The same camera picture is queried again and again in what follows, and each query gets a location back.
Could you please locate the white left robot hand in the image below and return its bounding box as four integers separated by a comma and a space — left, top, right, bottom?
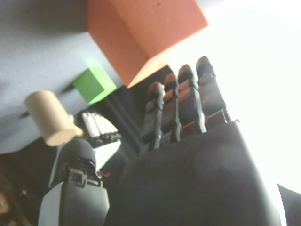
37, 56, 286, 226

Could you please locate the wooden mallet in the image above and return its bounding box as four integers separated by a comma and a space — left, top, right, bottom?
23, 90, 83, 147

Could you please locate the large orange wooden block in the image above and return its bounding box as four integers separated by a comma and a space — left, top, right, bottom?
87, 0, 209, 89

